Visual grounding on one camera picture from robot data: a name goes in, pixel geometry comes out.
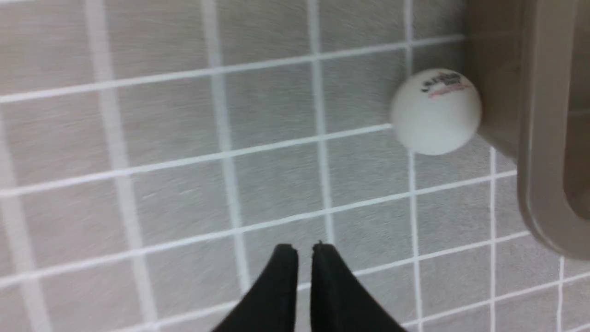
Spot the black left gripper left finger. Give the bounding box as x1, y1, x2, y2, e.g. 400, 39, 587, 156
213, 244, 299, 332

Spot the olive green plastic bin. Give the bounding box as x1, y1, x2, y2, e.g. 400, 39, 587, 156
464, 0, 590, 261

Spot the white ball printed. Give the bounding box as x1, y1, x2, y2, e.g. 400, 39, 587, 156
390, 69, 483, 156

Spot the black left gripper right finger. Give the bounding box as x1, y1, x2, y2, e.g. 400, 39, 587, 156
311, 243, 405, 332

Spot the grey white checked tablecloth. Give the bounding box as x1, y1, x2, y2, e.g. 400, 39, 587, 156
1, 0, 589, 332

